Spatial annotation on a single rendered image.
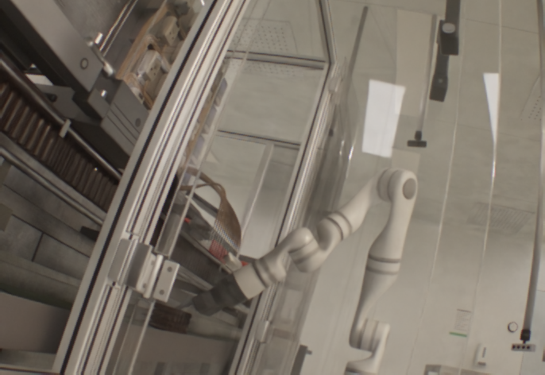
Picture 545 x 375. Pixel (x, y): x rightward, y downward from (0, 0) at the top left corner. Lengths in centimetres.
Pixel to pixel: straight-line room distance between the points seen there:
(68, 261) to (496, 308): 522
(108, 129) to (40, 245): 30
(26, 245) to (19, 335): 35
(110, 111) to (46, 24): 23
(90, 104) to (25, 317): 38
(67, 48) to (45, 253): 45
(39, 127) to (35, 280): 28
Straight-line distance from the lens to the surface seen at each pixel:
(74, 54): 77
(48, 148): 82
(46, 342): 70
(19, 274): 85
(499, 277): 588
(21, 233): 95
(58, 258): 105
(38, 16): 71
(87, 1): 136
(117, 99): 88
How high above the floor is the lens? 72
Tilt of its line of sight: 22 degrees up
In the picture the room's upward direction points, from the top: 18 degrees clockwise
